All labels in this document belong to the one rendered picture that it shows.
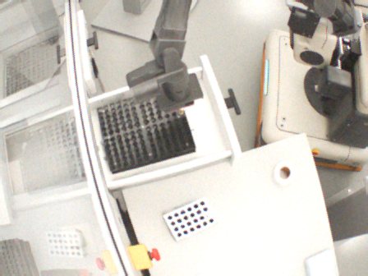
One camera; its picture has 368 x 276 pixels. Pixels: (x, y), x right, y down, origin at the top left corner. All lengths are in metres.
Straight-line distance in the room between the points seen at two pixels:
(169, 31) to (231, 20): 1.55
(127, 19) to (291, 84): 0.98
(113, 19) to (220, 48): 0.63
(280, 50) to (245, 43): 0.36
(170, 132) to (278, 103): 0.83
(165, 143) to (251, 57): 1.23
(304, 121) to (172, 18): 1.14
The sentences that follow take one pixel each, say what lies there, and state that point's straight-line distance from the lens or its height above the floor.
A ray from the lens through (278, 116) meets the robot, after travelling 1.83.
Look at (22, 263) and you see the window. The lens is 0.34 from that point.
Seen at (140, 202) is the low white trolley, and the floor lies 0.76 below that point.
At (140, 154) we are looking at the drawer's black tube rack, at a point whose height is 0.90.
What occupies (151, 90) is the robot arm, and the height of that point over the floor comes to 1.13.
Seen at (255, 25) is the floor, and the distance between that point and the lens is 2.38.
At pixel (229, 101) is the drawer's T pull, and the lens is 1.13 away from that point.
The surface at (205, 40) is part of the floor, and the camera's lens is 2.27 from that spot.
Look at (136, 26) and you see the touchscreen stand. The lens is 2.30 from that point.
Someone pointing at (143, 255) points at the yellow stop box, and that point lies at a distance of 1.05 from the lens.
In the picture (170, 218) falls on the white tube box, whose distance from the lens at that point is 1.20.
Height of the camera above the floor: 1.96
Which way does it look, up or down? 73 degrees down
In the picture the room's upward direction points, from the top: straight up
